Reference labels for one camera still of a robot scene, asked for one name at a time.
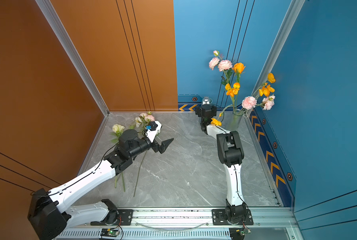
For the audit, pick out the clear ribbed glass vase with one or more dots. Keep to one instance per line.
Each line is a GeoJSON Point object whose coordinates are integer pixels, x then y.
{"type": "Point", "coordinates": [234, 120]}

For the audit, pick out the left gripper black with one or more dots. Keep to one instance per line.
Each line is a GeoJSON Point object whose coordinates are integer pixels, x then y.
{"type": "Point", "coordinates": [162, 147]}

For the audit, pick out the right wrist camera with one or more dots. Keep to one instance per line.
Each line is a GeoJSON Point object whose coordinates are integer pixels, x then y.
{"type": "Point", "coordinates": [206, 101]}

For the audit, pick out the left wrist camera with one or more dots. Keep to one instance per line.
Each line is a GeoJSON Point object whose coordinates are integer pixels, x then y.
{"type": "Point", "coordinates": [152, 129]}

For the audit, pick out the green circuit board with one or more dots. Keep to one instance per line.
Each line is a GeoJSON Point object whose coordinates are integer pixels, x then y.
{"type": "Point", "coordinates": [110, 234]}

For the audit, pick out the orange rose flower stem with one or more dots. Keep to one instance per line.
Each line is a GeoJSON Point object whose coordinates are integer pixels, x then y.
{"type": "Point", "coordinates": [233, 88]}

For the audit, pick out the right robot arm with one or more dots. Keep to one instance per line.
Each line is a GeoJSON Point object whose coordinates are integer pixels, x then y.
{"type": "Point", "coordinates": [231, 154]}

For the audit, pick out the pink ranunculus flower stem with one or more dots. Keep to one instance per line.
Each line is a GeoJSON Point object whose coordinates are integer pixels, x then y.
{"type": "Point", "coordinates": [250, 102]}

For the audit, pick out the aluminium front rail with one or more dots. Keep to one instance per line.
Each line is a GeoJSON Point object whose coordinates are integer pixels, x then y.
{"type": "Point", "coordinates": [195, 223]}

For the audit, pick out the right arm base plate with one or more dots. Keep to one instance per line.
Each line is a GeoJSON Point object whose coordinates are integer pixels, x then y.
{"type": "Point", "coordinates": [220, 217]}

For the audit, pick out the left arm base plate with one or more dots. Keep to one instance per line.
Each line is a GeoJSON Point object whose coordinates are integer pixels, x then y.
{"type": "Point", "coordinates": [116, 218]}

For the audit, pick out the aluminium corner post right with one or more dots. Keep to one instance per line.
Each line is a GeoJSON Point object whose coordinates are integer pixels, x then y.
{"type": "Point", "coordinates": [278, 43]}

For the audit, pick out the pink white lisianthus stem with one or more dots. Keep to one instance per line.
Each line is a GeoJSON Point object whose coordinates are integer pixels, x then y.
{"type": "Point", "coordinates": [224, 66]}

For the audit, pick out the aluminium corner post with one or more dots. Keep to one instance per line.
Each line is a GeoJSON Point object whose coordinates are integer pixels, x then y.
{"type": "Point", "coordinates": [63, 37]}
{"type": "Point", "coordinates": [278, 43]}

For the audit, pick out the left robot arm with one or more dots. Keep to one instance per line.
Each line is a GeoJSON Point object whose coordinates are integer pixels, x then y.
{"type": "Point", "coordinates": [53, 211]}

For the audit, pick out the pink rose bud stem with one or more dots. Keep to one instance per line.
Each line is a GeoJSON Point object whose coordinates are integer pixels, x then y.
{"type": "Point", "coordinates": [141, 122]}

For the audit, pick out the white rose flower stem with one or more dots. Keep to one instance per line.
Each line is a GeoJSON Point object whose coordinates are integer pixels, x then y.
{"type": "Point", "coordinates": [117, 131]}

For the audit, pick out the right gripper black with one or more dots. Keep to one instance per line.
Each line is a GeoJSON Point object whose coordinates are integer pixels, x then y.
{"type": "Point", "coordinates": [199, 111]}

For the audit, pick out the yellow orange poppy stem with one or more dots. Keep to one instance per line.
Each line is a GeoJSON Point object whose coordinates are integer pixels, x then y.
{"type": "Point", "coordinates": [265, 90]}

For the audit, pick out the aluminium corner post left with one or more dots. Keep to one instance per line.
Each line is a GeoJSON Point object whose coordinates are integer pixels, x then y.
{"type": "Point", "coordinates": [63, 37]}

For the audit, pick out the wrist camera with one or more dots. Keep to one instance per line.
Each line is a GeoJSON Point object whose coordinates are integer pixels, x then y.
{"type": "Point", "coordinates": [152, 129]}
{"type": "Point", "coordinates": [206, 101]}

